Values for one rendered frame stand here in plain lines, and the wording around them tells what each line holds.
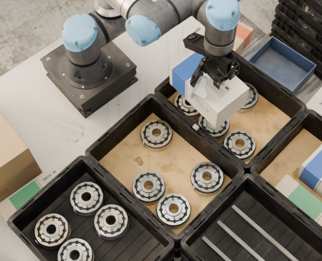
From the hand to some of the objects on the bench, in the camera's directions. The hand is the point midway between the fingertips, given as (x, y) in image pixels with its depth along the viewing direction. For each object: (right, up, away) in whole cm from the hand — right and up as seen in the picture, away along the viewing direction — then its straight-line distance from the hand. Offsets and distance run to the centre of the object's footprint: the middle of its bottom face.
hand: (208, 82), depth 153 cm
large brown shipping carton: (-78, -23, +36) cm, 90 cm away
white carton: (+48, -11, +39) cm, 62 cm away
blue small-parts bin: (+31, +8, +49) cm, 58 cm away
